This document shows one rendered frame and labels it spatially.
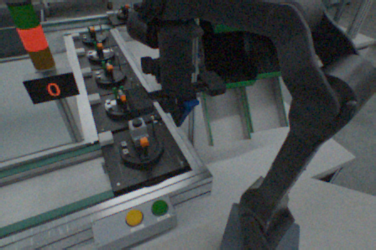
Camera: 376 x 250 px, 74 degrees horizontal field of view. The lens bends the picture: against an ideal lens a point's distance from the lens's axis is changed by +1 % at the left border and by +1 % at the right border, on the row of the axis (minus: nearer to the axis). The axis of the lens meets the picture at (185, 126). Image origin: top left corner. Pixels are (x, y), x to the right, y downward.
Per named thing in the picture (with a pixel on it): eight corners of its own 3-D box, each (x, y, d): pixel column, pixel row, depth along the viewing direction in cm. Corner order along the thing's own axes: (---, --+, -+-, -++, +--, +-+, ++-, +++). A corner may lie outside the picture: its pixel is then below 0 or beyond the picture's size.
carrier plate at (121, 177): (190, 169, 78) (190, 164, 76) (114, 195, 70) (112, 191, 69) (164, 123, 94) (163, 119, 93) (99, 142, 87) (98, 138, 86)
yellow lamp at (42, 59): (55, 67, 63) (49, 49, 60) (33, 71, 62) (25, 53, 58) (54, 59, 67) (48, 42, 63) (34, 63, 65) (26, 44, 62)
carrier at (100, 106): (162, 121, 95) (159, 94, 87) (99, 139, 88) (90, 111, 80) (143, 90, 112) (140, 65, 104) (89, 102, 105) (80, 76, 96)
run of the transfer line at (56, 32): (319, 12, 224) (324, -3, 216) (35, 60, 153) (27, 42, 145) (288, 1, 252) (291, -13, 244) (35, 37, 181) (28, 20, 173)
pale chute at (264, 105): (281, 127, 87) (289, 126, 83) (247, 133, 85) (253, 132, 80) (266, 50, 89) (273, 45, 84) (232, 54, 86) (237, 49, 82)
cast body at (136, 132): (149, 143, 76) (147, 126, 71) (135, 147, 75) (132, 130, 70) (141, 127, 82) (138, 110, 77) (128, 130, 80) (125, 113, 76)
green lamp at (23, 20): (40, 28, 57) (31, 5, 53) (16, 31, 55) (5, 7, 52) (40, 21, 60) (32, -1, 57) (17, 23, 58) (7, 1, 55)
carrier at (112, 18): (147, 23, 178) (145, 3, 170) (113, 28, 171) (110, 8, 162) (138, 13, 195) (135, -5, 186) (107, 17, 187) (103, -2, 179)
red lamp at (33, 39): (49, 49, 60) (40, 28, 57) (25, 52, 58) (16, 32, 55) (48, 41, 63) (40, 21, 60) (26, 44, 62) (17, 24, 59)
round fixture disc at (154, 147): (169, 158, 78) (169, 154, 77) (126, 173, 74) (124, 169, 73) (154, 132, 88) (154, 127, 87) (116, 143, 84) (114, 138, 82)
